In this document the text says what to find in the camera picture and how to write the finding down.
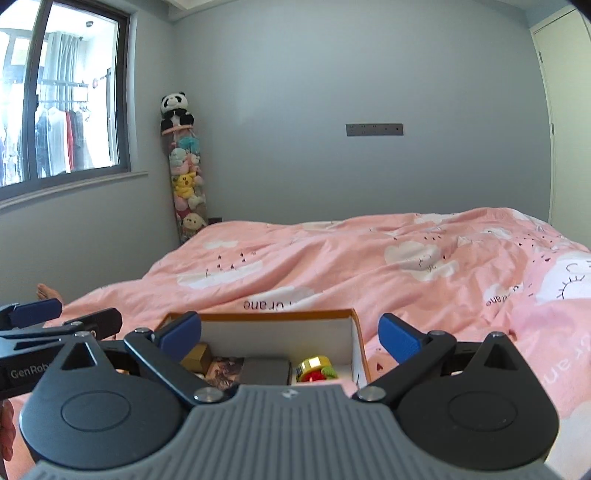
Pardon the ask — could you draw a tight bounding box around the small gold box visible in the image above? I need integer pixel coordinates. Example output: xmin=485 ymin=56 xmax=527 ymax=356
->
xmin=180 ymin=342 xmax=214 ymax=372

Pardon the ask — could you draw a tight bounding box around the rack of hanging clothes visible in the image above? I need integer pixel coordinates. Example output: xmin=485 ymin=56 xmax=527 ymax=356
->
xmin=0 ymin=104 xmax=93 ymax=185

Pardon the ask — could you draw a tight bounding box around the yellow tape roll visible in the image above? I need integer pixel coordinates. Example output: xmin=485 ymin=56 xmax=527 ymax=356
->
xmin=295 ymin=355 xmax=331 ymax=381

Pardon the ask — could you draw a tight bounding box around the panda plush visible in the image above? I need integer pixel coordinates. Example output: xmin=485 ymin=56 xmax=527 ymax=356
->
xmin=160 ymin=91 xmax=195 ymax=132

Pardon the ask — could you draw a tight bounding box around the clear tube of plush toys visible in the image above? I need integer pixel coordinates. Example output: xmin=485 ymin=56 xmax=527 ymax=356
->
xmin=161 ymin=124 xmax=208 ymax=245

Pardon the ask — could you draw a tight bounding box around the person's left hand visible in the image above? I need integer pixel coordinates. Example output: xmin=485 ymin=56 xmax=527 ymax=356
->
xmin=0 ymin=401 xmax=28 ymax=462

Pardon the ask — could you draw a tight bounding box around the window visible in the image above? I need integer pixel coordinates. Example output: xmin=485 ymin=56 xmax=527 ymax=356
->
xmin=0 ymin=0 xmax=148 ymax=208

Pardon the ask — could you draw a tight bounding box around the orange cardboard box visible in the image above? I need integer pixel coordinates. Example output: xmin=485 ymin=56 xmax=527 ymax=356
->
xmin=154 ymin=308 xmax=370 ymax=386

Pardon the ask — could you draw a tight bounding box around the printed card box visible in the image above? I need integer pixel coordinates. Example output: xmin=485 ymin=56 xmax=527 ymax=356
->
xmin=203 ymin=356 xmax=245 ymax=388

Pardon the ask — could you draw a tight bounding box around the person's foot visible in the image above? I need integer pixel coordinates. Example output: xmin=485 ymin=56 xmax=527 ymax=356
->
xmin=36 ymin=283 xmax=63 ymax=305

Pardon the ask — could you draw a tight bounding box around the pink printed blanket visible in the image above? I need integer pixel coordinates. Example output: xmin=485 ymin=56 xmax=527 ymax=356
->
xmin=9 ymin=208 xmax=591 ymax=444

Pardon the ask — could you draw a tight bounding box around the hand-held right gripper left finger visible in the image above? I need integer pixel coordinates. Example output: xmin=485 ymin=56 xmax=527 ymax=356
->
xmin=53 ymin=311 xmax=225 ymax=406

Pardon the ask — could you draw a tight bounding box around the white door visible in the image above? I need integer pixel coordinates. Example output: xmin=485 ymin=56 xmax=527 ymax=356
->
xmin=531 ymin=7 xmax=591 ymax=252

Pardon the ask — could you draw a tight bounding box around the grey wall socket strip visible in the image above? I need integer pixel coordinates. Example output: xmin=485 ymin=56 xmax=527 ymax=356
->
xmin=346 ymin=123 xmax=403 ymax=137

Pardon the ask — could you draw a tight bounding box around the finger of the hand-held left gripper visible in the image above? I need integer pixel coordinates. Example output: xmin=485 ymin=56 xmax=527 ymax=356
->
xmin=0 ymin=308 xmax=123 ymax=341
xmin=0 ymin=298 xmax=63 ymax=329

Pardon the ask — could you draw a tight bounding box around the dark grey box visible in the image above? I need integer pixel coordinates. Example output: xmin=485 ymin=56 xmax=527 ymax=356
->
xmin=240 ymin=354 xmax=293 ymax=386

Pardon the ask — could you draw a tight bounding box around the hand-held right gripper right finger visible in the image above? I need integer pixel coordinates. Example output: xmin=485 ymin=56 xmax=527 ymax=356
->
xmin=352 ymin=312 xmax=534 ymax=402

